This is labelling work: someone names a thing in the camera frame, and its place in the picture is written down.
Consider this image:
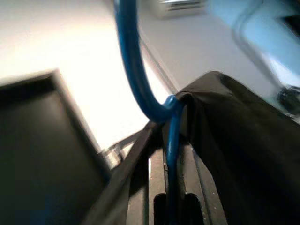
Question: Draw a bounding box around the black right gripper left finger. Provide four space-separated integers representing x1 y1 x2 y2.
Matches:
127 150 168 225

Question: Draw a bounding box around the white air conditioner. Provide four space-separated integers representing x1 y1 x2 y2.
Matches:
153 0 210 19

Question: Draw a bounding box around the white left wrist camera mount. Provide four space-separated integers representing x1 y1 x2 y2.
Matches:
207 0 300 119

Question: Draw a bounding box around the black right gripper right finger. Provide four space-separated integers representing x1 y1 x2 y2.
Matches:
179 142 228 225

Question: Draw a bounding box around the blue plastic hanger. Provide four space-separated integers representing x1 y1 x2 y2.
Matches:
113 0 186 225

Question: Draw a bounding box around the black printed shirt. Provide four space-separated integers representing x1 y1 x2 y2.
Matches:
81 71 300 225

